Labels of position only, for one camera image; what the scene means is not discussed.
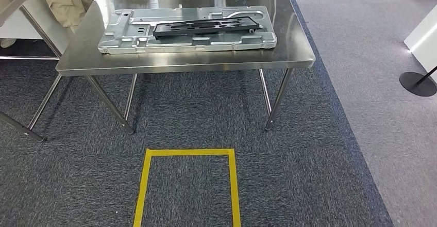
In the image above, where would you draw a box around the black plastic panel part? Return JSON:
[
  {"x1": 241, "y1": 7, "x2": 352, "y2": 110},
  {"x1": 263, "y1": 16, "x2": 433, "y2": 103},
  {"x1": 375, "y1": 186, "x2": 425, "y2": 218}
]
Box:
[{"x1": 152, "y1": 16, "x2": 261, "y2": 41}]

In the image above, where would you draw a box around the stainless steel workbench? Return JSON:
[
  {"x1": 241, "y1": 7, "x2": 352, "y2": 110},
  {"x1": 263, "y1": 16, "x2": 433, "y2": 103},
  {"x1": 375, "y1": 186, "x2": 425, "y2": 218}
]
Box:
[{"x1": 55, "y1": 0, "x2": 316, "y2": 135}]

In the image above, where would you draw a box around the stamped silver metal plate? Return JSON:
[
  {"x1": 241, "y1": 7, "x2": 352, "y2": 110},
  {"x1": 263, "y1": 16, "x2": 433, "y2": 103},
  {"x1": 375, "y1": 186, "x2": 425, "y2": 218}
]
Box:
[{"x1": 97, "y1": 5, "x2": 278, "y2": 55}]

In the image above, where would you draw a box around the person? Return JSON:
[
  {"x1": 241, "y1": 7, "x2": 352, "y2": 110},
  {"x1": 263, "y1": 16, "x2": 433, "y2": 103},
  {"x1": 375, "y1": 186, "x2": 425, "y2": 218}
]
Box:
[{"x1": 29, "y1": 0, "x2": 94, "y2": 33}]

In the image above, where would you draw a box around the black stanchion base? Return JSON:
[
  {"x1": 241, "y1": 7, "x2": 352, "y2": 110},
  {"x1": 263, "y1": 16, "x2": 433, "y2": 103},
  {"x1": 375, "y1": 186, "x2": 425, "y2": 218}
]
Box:
[{"x1": 399, "y1": 64, "x2": 437, "y2": 98}]

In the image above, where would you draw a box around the white block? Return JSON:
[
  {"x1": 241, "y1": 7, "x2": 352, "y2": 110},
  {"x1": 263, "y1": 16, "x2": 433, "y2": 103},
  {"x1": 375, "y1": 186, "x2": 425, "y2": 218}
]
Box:
[{"x1": 404, "y1": 4, "x2": 437, "y2": 83}]

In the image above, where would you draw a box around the steel side table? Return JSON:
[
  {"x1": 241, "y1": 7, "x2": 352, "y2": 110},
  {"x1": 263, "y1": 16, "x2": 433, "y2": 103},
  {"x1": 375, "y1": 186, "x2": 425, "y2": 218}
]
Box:
[{"x1": 0, "y1": 0, "x2": 71, "y2": 143}]

